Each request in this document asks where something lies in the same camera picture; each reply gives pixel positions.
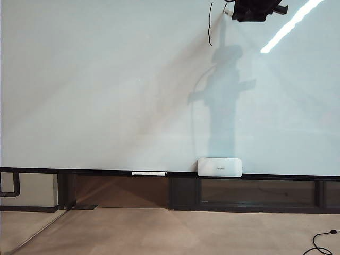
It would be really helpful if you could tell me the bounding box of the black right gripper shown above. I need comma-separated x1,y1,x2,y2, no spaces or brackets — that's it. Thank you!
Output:
231,0,289,23

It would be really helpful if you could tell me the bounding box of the white rectangular whiteboard eraser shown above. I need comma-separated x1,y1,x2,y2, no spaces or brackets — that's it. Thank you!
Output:
197,157,243,178

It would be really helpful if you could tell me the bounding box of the pale glass whiteboard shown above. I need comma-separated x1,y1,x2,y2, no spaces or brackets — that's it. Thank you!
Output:
0,0,340,176

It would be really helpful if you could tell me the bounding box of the black whiteboard marker tray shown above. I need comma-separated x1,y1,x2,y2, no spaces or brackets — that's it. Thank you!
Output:
75,169,266,180

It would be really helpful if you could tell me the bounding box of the white whiteboard marker pen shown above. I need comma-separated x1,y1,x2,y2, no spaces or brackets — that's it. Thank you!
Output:
132,171,168,177

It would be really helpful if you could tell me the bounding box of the dark brown wall panelling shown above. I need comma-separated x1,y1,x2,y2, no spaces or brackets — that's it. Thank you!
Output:
57,173,340,214

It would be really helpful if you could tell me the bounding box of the black floor cable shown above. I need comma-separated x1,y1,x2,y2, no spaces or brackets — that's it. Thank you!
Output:
312,228,340,255

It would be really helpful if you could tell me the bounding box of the black rectangular wall moulding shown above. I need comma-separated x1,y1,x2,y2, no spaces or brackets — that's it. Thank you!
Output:
0,172,21,198

